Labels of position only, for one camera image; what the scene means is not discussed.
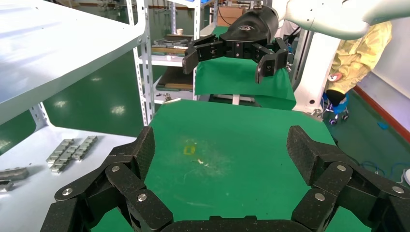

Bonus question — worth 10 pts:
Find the thin wooden board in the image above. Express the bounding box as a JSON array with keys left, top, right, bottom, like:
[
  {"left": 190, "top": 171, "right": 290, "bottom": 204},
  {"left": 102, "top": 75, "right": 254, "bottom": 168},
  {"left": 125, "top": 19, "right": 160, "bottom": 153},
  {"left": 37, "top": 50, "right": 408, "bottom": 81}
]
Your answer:
[{"left": 151, "top": 46, "right": 190, "bottom": 56}]

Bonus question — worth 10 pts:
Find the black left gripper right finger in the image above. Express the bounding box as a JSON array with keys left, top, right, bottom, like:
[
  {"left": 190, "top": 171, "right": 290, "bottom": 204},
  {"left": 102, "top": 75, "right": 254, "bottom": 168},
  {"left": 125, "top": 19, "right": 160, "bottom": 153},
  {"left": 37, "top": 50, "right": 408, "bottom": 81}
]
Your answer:
[{"left": 286, "top": 125, "right": 410, "bottom": 232}]

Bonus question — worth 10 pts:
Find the silver notched metal strip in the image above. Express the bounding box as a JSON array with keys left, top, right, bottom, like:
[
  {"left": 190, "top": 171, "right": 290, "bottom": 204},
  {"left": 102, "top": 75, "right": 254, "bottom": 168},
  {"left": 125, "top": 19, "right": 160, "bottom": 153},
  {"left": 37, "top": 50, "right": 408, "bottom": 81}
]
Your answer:
[
  {"left": 71, "top": 135, "right": 98, "bottom": 161},
  {"left": 46, "top": 138, "right": 75, "bottom": 165}
]

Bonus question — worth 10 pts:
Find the white robot torso column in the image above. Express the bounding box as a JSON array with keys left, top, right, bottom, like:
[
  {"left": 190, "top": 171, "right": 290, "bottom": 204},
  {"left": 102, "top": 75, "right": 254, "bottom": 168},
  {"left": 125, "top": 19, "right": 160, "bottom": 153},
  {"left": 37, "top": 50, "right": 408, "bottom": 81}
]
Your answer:
[{"left": 292, "top": 29, "right": 342, "bottom": 113}]

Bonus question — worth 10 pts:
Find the blue floor cable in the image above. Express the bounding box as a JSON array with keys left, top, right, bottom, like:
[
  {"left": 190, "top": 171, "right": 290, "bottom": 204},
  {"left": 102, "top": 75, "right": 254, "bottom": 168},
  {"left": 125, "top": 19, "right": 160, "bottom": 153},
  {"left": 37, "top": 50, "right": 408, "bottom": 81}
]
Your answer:
[{"left": 351, "top": 157, "right": 410, "bottom": 185}]

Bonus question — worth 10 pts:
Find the large green table cloth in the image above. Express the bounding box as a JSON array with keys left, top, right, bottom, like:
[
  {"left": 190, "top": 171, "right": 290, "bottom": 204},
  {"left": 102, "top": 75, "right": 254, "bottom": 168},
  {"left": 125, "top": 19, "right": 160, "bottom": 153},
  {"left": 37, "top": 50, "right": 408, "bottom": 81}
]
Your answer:
[{"left": 91, "top": 99, "right": 372, "bottom": 232}]

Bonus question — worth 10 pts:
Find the person in yellow coat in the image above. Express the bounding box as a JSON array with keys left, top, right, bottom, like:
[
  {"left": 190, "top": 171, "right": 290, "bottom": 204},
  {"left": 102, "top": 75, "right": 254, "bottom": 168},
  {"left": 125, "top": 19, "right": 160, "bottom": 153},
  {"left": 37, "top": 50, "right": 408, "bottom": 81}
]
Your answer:
[{"left": 324, "top": 20, "right": 394, "bottom": 107}]

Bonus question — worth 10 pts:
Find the blue wheeled stool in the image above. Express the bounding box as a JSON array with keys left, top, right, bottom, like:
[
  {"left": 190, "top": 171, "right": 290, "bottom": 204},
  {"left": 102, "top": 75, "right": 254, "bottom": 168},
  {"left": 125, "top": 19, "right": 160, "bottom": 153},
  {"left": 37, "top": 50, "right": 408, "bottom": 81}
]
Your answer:
[{"left": 322, "top": 92, "right": 351, "bottom": 126}]

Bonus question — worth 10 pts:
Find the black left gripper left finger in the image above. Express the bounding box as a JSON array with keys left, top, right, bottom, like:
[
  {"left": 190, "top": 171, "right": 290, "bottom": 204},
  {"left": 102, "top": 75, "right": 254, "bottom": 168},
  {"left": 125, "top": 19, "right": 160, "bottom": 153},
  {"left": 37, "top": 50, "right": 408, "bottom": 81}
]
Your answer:
[{"left": 40, "top": 126, "right": 174, "bottom": 232}]

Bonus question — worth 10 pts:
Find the brown cardboard box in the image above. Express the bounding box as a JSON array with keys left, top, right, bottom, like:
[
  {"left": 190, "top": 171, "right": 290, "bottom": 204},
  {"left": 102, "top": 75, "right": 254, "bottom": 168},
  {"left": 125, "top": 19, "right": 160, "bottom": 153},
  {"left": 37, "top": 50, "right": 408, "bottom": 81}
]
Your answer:
[{"left": 217, "top": 6, "right": 245, "bottom": 27}]

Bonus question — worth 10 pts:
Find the small metal parts pile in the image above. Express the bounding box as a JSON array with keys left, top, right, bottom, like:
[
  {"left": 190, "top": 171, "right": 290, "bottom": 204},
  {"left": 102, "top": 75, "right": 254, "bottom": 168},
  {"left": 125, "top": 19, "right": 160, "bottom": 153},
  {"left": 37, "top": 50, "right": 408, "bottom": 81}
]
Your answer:
[{"left": 49, "top": 145, "right": 81, "bottom": 174}]

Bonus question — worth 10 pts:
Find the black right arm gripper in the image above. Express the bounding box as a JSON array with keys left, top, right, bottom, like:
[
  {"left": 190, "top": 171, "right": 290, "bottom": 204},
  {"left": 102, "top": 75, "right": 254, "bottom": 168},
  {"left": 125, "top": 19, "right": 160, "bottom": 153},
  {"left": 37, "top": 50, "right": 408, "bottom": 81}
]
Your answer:
[{"left": 182, "top": 5, "right": 289, "bottom": 85}]

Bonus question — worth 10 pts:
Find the white background storage rack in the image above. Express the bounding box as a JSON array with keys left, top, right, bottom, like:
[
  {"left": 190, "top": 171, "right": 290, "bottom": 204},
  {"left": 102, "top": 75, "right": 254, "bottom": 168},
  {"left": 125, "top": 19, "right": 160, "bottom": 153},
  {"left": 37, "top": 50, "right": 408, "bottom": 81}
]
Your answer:
[{"left": 137, "top": 0, "right": 219, "bottom": 105}]

